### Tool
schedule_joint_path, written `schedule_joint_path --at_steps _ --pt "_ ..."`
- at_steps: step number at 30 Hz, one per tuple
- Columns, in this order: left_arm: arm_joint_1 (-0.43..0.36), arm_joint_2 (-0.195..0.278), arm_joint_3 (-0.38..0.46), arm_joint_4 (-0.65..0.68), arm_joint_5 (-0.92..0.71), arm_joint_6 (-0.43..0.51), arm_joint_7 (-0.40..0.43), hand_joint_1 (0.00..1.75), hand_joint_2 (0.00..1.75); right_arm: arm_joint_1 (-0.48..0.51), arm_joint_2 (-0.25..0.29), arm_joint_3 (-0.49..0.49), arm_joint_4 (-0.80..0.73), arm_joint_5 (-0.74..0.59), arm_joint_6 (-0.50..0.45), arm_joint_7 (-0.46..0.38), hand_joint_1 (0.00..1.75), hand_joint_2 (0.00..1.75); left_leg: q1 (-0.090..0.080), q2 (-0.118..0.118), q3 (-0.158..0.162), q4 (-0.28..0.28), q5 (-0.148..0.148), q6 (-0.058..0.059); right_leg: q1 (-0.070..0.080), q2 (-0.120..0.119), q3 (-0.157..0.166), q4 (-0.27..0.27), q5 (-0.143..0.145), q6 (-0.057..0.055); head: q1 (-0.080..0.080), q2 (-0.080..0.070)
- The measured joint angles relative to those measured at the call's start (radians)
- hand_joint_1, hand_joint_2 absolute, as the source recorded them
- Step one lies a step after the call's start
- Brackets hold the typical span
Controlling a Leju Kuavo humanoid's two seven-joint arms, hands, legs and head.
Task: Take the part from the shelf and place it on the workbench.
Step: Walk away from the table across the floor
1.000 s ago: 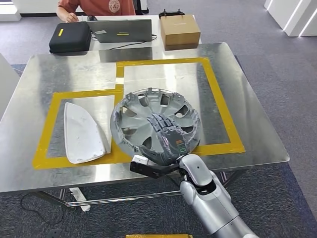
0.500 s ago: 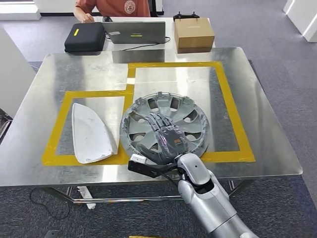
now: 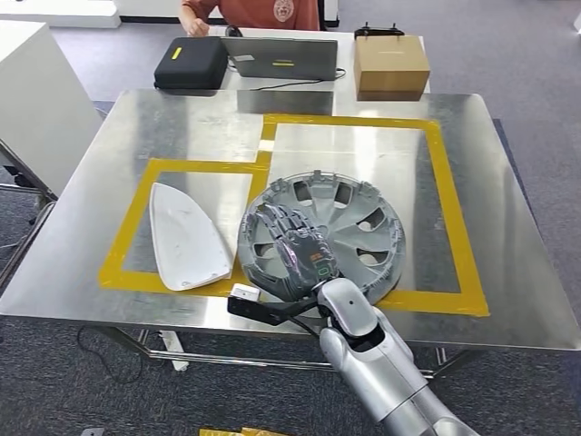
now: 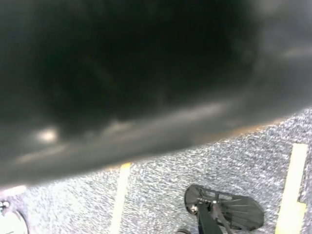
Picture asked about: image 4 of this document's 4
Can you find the black robot leg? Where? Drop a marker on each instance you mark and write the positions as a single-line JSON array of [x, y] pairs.
[[207, 223]]

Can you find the black robot foot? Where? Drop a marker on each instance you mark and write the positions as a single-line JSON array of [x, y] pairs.
[[239, 213]]

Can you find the pale round disc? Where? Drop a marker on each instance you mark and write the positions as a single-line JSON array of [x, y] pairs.
[[12, 224]]

